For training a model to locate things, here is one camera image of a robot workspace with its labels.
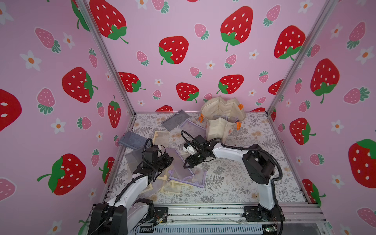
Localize yellow-trim mesh pouch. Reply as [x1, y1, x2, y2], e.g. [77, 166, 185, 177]
[153, 131, 170, 148]
[157, 176, 191, 194]

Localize beige canvas bag orange handles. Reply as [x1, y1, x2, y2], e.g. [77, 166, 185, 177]
[199, 97, 246, 142]

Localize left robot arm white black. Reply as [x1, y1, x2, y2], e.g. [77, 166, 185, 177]
[88, 138, 173, 235]

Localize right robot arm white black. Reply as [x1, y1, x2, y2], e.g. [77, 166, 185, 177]
[181, 131, 283, 211]

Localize purple mesh pouch back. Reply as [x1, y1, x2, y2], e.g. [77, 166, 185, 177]
[178, 119, 206, 141]

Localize grey mesh pouch left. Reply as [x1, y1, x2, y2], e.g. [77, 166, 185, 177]
[119, 131, 147, 150]

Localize grey mesh pouch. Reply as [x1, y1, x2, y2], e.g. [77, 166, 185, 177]
[161, 110, 190, 131]
[119, 131, 147, 150]

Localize grey mesh pouch far back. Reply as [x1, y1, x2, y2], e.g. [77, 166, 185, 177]
[161, 110, 190, 131]

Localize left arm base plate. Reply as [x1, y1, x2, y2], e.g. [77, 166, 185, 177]
[127, 206, 168, 224]

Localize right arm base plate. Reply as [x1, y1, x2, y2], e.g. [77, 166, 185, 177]
[242, 205, 285, 222]

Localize aluminium frame rail front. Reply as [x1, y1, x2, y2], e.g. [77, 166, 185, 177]
[86, 203, 327, 225]

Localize left frame post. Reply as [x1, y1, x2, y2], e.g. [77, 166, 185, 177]
[77, 1, 135, 116]

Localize frame post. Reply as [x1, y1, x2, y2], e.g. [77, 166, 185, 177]
[77, 1, 135, 116]
[266, 0, 338, 118]

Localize right frame post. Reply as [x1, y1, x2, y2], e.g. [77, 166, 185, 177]
[266, 0, 338, 118]

